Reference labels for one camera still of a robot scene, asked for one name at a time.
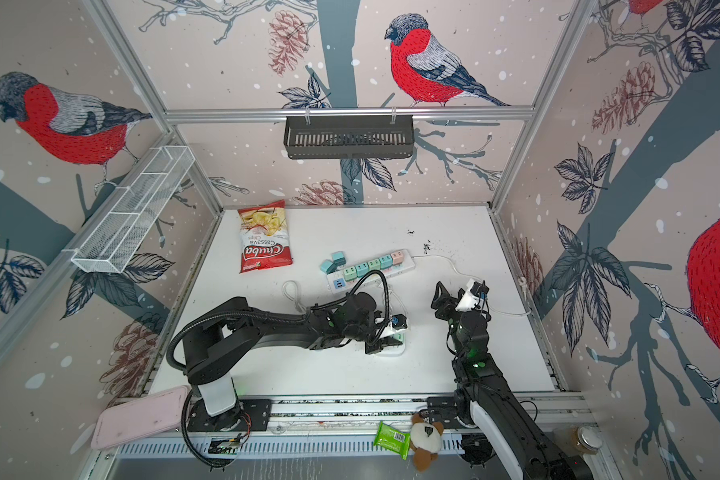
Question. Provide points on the black wire basket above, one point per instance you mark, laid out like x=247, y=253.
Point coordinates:
x=349, y=137

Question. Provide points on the red white cassava chips bag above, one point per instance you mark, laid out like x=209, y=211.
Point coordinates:
x=265, y=237

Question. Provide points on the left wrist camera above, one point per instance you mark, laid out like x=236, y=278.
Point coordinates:
x=397, y=323

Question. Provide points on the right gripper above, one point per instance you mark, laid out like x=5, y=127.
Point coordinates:
x=438, y=303

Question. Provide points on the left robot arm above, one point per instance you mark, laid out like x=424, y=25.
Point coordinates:
x=206, y=349

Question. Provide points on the pink plug adapter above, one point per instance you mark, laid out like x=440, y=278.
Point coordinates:
x=397, y=257

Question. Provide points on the pink tray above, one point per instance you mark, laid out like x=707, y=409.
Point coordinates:
x=139, y=419

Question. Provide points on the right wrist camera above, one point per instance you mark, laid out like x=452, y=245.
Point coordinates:
x=474, y=297

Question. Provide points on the white mesh wall basket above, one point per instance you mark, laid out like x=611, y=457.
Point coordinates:
x=117, y=237

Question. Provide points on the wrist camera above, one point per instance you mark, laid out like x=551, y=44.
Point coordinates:
x=474, y=297
x=397, y=323

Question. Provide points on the brown white plush toy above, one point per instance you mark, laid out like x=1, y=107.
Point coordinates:
x=426, y=441

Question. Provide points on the glass jar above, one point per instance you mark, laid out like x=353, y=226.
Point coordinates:
x=578, y=440

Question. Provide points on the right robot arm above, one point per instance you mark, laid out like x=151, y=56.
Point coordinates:
x=483, y=397

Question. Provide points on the green wipes packet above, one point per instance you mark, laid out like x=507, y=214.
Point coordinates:
x=392, y=440

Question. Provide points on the white cube power socket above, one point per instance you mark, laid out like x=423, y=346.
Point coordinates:
x=400, y=350

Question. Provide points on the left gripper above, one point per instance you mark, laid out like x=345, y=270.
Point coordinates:
x=380, y=343

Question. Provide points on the white power cable blue cube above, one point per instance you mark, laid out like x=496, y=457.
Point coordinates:
x=291, y=291

